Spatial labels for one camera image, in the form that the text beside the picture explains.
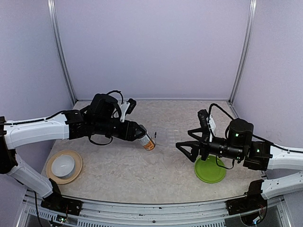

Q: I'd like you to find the left aluminium frame post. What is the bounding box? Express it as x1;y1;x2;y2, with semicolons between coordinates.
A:
47;0;78;105

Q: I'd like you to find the aluminium frame post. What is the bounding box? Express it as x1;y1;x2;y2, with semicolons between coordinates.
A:
47;0;78;105
229;0;257;106

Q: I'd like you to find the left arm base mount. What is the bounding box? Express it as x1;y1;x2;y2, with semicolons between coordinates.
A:
41;178;82;216

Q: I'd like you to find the front aluminium rail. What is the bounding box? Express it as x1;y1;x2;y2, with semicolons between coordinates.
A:
16;189;292;227

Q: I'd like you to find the green plate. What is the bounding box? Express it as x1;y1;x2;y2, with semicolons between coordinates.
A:
194;156;226;183

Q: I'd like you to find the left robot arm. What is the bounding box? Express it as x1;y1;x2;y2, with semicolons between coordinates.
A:
0;92;146;210

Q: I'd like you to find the clear plastic pill organizer box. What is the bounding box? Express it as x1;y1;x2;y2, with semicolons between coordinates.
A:
154;127;180;147

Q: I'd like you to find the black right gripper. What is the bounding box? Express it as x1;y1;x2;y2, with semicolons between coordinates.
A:
176;127;244;163

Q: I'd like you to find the beige plate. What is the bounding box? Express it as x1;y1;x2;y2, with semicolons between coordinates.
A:
45;150;83;184

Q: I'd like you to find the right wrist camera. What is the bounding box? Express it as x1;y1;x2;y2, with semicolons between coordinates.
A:
197;109;216;136

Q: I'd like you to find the white bowl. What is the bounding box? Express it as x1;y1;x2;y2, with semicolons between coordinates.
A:
51;155;75;179

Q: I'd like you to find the right aluminium frame post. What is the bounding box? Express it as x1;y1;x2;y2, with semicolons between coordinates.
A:
229;0;257;106

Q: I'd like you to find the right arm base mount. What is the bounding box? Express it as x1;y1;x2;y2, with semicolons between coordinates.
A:
225;179;267;215

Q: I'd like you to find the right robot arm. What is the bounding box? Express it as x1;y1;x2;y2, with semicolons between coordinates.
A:
176;103;303;210

